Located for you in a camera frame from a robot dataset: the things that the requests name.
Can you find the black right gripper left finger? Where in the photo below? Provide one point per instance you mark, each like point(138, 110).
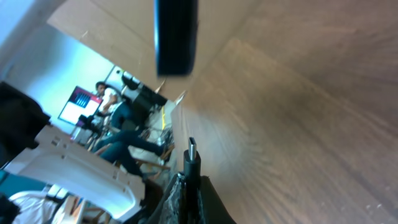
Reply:
point(171, 208)

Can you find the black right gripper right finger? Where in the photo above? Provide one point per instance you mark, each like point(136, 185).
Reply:
point(211, 207)

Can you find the blue Samsung smartphone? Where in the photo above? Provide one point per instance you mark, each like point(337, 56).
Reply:
point(175, 36)

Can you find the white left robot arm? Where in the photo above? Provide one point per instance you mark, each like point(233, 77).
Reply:
point(34, 148)

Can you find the seated man in background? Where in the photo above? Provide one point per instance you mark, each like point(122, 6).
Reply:
point(113, 105)

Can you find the brown cardboard sheet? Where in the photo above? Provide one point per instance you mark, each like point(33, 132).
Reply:
point(123, 33)

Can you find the pink and white wall poster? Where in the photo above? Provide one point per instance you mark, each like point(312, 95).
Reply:
point(80, 102)

